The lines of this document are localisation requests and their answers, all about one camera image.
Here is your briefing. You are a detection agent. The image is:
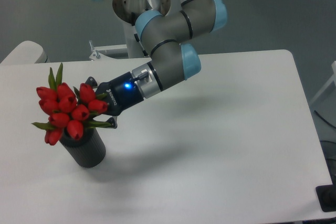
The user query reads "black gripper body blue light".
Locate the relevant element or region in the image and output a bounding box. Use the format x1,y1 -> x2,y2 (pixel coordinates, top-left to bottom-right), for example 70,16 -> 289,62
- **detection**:
96,72 -> 144,116

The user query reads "red tulip bouquet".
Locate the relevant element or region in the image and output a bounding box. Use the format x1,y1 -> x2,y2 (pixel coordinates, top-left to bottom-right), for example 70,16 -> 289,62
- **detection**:
32,63 -> 109,145

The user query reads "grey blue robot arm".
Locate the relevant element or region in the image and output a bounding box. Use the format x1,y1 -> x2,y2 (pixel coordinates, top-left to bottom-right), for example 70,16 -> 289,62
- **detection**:
87,0 -> 227,128

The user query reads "dark grey ribbed vase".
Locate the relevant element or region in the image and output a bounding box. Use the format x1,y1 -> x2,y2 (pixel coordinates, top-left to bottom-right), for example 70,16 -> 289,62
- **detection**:
60,128 -> 106,168

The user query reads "white chair edge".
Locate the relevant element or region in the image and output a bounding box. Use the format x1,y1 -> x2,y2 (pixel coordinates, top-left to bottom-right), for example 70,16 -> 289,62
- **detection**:
1,40 -> 50,66

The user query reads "white furniture leg right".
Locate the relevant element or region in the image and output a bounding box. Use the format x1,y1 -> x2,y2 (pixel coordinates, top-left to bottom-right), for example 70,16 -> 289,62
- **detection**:
308,61 -> 335,108

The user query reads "black box at table corner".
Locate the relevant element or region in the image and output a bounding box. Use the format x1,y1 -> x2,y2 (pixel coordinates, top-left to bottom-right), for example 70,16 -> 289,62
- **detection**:
316,185 -> 335,212

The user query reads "white metal base frame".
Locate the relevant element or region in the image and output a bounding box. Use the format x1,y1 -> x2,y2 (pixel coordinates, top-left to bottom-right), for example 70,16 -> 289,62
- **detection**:
89,40 -> 128,61

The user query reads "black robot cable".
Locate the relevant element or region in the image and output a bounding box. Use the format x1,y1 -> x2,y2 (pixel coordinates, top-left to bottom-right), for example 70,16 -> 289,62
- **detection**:
133,33 -> 151,58

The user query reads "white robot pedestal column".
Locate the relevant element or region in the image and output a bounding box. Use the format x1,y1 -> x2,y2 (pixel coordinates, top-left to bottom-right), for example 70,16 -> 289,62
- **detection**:
112,0 -> 171,58

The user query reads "black cable on floor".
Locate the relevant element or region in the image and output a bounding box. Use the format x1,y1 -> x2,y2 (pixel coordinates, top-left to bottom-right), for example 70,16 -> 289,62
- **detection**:
314,110 -> 336,128

